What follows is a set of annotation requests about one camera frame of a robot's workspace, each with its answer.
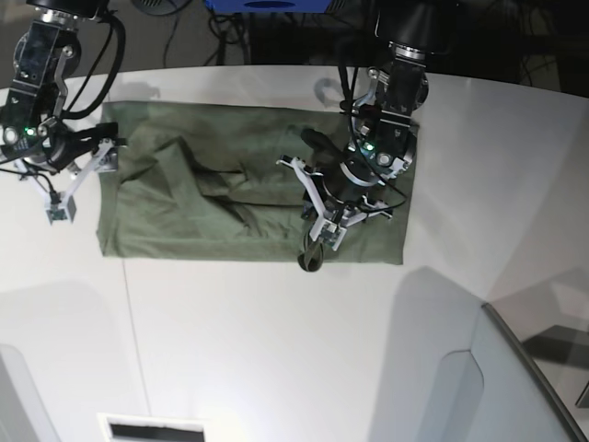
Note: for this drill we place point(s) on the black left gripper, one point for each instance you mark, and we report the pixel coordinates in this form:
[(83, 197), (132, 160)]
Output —
[(327, 155)]

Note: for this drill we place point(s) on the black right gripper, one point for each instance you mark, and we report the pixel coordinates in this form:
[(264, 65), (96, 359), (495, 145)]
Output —
[(67, 145)]

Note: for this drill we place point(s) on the green t-shirt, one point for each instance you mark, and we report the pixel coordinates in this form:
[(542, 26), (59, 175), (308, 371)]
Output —
[(202, 182)]

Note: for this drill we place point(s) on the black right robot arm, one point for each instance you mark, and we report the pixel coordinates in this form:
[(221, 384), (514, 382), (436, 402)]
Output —
[(34, 118)]

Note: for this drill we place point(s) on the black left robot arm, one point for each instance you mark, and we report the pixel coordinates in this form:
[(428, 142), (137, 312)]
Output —
[(383, 134)]

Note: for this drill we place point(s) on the blue box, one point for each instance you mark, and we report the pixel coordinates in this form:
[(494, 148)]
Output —
[(268, 6)]

